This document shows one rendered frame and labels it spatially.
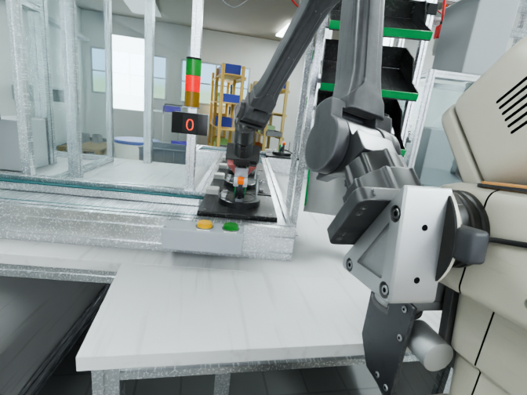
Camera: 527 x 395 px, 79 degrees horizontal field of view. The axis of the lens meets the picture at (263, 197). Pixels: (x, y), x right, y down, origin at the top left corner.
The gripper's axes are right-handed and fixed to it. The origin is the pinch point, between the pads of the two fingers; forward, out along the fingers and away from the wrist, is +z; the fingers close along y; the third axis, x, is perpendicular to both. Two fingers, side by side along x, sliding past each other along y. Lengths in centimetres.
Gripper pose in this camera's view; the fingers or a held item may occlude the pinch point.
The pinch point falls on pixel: (241, 171)
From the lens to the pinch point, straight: 105.2
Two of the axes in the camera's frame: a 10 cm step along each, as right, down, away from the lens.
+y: -9.9, -0.9, -0.7
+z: -1.1, 5.8, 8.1
